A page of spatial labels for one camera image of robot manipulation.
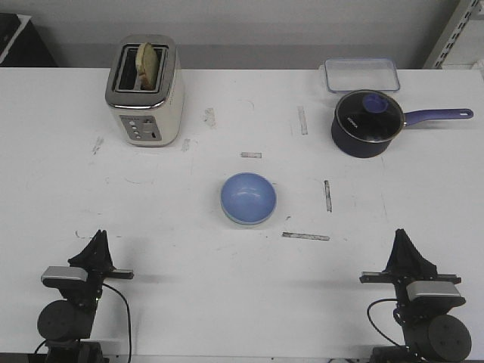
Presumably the glass pot lid blue knob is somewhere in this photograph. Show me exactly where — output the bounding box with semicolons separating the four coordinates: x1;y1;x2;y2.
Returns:
335;90;405;143

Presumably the green bowl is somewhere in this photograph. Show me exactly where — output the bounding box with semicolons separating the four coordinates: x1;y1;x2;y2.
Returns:
224;211;273;228

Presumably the clear plastic food container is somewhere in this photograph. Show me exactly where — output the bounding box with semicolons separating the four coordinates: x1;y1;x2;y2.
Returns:
318;57;400;93

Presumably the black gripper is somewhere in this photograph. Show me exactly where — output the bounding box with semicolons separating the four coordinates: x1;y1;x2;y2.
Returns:
67;230;134;286
359;228;461;289

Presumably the cream and chrome toaster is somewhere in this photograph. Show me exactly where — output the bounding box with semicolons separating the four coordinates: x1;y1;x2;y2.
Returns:
105;35;185;147

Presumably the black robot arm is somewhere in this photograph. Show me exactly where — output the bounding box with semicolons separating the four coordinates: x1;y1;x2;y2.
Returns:
359;228;472;362
37;230;134;362

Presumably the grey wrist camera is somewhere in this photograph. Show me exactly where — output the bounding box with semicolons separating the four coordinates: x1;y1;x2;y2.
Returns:
406;281;461;301
41;266;88;289

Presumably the dark blue saucepan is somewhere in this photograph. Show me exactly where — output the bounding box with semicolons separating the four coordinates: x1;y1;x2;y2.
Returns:
331;89;473;158

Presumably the white slotted shelf upright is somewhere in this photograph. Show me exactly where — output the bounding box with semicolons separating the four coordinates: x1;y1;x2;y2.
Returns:
422;0;483;70

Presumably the blue bowl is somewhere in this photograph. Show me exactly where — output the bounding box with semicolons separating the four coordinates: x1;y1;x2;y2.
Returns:
220;172;277;222

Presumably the toast slice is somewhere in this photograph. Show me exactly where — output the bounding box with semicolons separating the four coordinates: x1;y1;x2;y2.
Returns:
135;42;159;90

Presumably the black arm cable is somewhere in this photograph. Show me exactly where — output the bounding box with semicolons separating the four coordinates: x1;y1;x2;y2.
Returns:
366;298;408;351
101;283;132;360

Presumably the black box in corner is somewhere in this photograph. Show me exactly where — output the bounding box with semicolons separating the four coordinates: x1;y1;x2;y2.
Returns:
1;13;57;67

